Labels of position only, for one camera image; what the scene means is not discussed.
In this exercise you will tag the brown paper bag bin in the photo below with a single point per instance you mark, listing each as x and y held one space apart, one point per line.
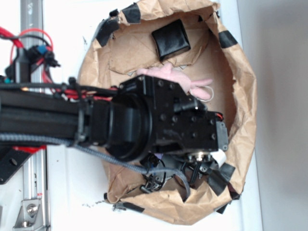
123 43

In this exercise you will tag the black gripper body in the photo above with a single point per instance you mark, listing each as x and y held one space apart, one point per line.
193 167

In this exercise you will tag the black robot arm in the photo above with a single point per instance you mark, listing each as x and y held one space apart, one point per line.
146 119

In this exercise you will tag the pink plush bunny toy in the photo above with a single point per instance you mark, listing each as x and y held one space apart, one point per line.
198 88

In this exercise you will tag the metal corner bracket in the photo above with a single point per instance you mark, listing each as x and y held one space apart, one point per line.
30 217

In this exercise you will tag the black square pouch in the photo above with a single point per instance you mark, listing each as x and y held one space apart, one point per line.
171 40

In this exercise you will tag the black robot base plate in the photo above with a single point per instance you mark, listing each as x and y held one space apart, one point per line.
12 158

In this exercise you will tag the aluminium extrusion rail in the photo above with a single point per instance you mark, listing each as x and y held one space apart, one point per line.
35 169

